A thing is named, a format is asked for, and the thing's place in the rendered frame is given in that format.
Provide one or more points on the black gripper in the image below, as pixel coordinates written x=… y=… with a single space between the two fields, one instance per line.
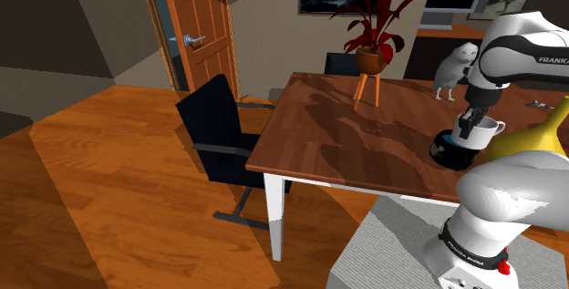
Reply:
x=478 y=114

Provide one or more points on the black bowl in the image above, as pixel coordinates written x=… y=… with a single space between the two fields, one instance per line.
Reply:
x=449 y=154

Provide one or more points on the grey owl figure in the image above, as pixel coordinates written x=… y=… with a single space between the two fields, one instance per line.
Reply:
x=451 y=72

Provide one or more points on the red plant in brown pot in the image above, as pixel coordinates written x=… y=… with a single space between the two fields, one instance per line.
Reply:
x=371 y=59

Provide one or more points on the yellow vase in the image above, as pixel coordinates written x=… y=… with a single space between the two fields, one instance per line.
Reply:
x=524 y=143

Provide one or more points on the small blue object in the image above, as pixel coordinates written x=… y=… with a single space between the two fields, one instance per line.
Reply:
x=538 y=105

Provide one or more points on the black office chair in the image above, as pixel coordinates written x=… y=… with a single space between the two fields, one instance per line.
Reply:
x=213 y=119

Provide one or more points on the grey robot stand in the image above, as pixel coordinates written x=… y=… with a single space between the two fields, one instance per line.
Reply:
x=382 y=243

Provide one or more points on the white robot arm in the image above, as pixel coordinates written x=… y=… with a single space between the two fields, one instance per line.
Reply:
x=502 y=190

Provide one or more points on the white cup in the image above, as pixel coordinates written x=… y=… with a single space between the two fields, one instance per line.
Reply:
x=482 y=136

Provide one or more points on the wooden door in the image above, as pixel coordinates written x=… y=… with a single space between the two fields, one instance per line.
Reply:
x=200 y=17

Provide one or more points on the dark cabinet with wooden top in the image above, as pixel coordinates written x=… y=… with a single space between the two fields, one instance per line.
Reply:
x=426 y=57

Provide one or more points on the wooden table with white legs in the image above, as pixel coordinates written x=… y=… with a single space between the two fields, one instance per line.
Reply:
x=338 y=146

